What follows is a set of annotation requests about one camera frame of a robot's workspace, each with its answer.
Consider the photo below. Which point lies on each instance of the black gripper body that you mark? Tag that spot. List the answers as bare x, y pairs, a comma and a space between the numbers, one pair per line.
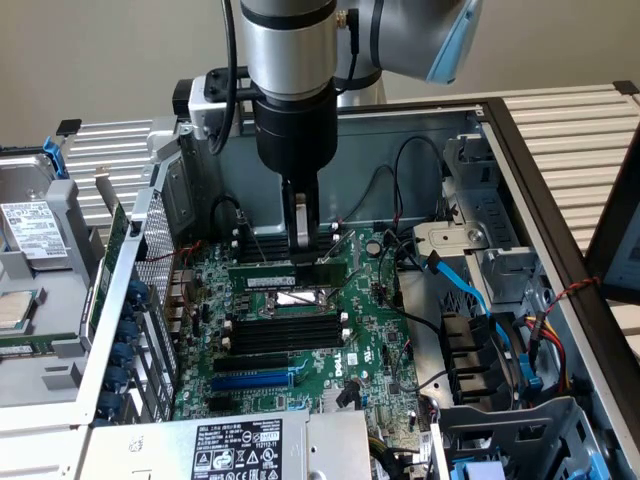
295, 135

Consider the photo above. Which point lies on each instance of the green RAM stick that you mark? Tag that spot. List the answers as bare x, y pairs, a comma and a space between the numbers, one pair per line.
25, 348
260, 279

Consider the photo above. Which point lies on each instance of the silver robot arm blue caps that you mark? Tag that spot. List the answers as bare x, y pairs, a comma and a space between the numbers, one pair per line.
285, 45

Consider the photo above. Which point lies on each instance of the metal locking lever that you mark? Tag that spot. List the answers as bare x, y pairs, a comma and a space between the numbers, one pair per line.
305, 299
252, 239

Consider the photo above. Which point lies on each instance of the metal socket cover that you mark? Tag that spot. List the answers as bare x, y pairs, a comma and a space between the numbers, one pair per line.
354, 234

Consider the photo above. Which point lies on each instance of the coin battery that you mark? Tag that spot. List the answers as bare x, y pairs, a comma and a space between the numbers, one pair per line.
373, 247

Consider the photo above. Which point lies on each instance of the CPU socket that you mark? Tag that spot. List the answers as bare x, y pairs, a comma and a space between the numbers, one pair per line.
300, 310

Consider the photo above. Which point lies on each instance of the open grey PC case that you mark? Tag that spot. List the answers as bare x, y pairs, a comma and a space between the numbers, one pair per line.
380, 150

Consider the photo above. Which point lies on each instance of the green motherboard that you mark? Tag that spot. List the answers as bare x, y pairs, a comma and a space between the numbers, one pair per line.
370, 320

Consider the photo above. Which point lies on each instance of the black box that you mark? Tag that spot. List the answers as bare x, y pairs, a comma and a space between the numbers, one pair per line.
181, 97

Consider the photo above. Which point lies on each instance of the long black expansion slot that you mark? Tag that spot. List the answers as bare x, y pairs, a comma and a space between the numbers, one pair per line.
250, 364

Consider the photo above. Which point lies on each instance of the blue expansion slot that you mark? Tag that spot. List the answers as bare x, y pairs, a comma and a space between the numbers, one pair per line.
250, 383

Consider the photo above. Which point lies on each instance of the blue card retention clip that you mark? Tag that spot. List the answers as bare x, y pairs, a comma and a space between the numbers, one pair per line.
128, 331
123, 353
118, 376
139, 290
111, 404

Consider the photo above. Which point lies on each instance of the small silver heat sink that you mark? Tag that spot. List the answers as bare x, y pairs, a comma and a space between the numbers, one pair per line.
332, 398

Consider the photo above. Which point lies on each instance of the green graphics card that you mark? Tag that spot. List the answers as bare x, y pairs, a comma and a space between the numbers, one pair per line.
112, 240

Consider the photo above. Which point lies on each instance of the short black expansion slot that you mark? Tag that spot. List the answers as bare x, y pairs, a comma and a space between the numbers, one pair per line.
221, 405

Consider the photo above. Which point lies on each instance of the grey metal disk bay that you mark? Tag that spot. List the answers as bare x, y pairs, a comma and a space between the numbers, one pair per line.
505, 220

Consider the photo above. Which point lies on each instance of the black fan shroud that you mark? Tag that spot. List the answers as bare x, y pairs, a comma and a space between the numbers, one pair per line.
470, 350

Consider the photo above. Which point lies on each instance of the black table end cap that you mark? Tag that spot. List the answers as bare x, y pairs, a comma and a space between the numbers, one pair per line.
69, 126
626, 87

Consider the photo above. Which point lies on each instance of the grey parts rack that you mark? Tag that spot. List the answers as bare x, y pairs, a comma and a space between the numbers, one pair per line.
60, 300

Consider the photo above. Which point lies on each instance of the silver power supply with label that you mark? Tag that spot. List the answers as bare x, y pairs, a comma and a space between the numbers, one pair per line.
150, 450

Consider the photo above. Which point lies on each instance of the silver hard disk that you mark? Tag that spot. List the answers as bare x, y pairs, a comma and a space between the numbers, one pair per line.
30, 230

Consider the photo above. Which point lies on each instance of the blue plastic block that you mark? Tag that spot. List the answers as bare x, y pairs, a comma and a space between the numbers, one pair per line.
477, 471

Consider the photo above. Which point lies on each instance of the silver CPU chip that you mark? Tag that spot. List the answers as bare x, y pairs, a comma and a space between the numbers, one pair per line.
12, 310

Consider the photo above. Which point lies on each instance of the grey metal drive cage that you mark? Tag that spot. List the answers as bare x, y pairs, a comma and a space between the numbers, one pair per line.
550, 425

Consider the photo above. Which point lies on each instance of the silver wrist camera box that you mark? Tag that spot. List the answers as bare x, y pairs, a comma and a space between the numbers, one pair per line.
200, 110

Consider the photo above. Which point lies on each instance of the blue hard disk bracket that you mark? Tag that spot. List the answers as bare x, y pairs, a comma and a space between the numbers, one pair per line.
55, 157

